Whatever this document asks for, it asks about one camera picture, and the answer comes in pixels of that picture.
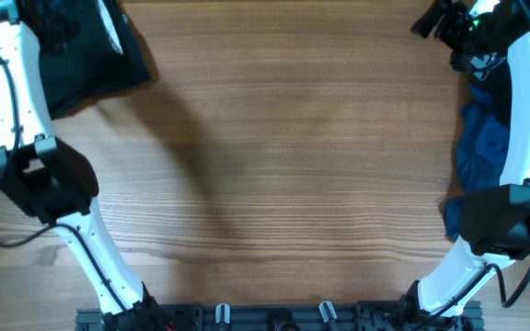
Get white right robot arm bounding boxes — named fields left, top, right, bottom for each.
left=395, top=1, right=530, bottom=330

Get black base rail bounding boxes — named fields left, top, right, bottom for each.
left=75, top=301, right=485, bottom=331

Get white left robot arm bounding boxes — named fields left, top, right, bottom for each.
left=0, top=1, right=175, bottom=330

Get black shorts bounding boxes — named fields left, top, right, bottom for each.
left=37, top=0, right=150, bottom=120

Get blue garment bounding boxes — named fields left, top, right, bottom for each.
left=443, top=84, right=511, bottom=242

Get dark navy garment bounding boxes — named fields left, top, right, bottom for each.
left=450, top=51, right=512, bottom=129

